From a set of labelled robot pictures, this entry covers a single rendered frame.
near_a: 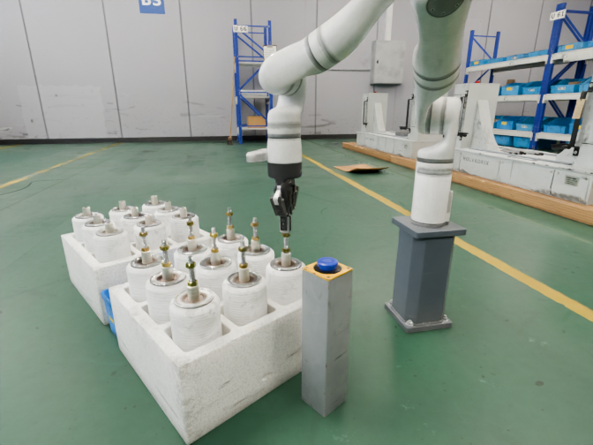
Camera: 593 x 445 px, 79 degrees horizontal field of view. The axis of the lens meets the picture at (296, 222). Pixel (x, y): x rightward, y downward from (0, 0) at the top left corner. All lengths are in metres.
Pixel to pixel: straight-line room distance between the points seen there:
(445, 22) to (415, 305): 0.71
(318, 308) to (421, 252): 0.41
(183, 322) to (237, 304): 0.12
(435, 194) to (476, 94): 2.59
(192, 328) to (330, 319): 0.26
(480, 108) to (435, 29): 2.87
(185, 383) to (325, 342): 0.26
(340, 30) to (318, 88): 6.71
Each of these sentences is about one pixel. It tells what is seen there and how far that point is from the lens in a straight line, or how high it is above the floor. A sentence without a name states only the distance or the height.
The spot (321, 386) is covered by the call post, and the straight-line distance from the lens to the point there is 0.79.
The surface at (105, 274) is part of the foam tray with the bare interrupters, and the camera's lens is 1.15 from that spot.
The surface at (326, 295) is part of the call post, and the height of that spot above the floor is 0.28.
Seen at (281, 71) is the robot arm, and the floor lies 0.67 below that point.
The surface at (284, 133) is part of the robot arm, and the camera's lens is 0.74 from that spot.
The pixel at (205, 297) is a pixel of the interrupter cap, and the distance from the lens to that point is 0.73.
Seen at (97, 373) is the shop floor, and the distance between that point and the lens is 1.04.
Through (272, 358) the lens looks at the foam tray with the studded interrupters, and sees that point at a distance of 0.83.
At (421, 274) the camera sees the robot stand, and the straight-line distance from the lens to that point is 1.03.
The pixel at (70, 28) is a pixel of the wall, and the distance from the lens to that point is 7.57.
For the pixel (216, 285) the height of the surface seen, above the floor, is 0.22.
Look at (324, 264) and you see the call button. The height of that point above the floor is 0.33.
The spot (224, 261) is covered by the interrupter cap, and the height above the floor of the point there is 0.25.
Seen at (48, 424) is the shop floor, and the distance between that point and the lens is 0.96.
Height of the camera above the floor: 0.61
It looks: 18 degrees down
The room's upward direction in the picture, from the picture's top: straight up
